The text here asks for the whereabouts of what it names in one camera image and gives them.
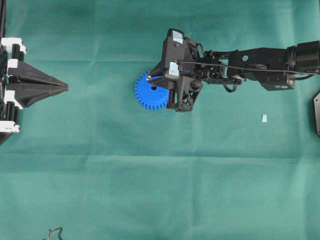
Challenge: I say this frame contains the black metal base plate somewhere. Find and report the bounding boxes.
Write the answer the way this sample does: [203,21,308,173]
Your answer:
[313,92,320,136]

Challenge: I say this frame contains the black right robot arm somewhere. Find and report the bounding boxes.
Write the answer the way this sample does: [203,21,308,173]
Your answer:
[146,28,320,112]

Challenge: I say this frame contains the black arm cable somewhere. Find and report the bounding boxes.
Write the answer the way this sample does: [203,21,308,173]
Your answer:
[174,59,320,76]

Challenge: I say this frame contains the small pale tape piece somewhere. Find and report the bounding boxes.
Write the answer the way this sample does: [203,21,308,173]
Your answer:
[261,114,268,123]

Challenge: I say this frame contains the green table cloth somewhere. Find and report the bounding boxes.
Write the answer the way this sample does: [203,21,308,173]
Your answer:
[0,0,320,240]

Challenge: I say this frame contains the thin dark cable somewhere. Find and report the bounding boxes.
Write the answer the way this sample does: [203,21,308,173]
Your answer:
[41,226,64,240]

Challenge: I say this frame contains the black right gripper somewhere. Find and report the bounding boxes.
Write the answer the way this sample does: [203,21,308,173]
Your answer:
[148,28,220,112]

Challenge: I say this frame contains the blue plastic gear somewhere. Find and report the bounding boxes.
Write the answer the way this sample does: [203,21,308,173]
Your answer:
[134,71,169,110]

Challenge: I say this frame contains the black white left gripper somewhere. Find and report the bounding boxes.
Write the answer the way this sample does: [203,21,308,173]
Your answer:
[0,37,69,143]

